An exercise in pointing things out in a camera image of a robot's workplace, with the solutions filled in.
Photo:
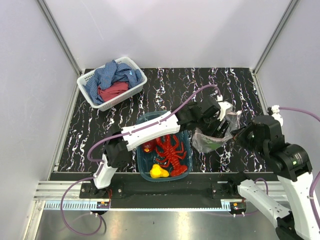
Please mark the green fake vegetable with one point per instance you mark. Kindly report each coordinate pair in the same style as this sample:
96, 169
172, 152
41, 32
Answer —
210, 145

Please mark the blue patterned cloth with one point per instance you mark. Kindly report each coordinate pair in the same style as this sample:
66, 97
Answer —
106, 76

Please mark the aluminium frame rail front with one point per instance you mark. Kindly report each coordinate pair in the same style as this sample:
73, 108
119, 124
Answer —
54, 190

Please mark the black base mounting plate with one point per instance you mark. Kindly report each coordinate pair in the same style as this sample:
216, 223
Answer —
121, 189

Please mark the red fake lobster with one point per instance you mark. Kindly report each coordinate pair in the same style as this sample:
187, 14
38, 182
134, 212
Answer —
171, 150

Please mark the red fake apple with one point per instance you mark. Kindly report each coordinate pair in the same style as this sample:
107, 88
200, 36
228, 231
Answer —
148, 146

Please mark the clear zip top bag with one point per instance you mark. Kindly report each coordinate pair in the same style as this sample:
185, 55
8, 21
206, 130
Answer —
199, 138

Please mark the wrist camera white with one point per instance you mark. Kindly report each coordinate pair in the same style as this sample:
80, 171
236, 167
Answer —
274, 111
225, 107

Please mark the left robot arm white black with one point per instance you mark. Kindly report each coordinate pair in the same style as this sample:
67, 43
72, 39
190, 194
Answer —
205, 116

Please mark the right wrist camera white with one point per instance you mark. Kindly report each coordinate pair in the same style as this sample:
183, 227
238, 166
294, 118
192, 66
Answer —
274, 111

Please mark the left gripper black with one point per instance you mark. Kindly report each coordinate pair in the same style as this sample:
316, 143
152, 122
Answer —
221, 133

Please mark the yellow fake fruit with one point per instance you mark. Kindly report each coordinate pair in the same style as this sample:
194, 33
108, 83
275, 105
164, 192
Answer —
158, 172

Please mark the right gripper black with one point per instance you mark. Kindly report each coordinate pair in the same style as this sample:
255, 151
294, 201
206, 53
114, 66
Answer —
238, 135

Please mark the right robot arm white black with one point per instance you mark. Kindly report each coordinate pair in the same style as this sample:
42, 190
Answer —
292, 166

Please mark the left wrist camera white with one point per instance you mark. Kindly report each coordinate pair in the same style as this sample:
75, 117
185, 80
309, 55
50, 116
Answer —
225, 107

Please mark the blue plastic container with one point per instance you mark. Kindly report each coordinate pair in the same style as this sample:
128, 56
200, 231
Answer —
145, 161

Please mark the red cloth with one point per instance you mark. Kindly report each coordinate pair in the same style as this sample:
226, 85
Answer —
113, 91

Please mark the white plastic basket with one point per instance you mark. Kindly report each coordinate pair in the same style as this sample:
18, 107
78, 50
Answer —
81, 81

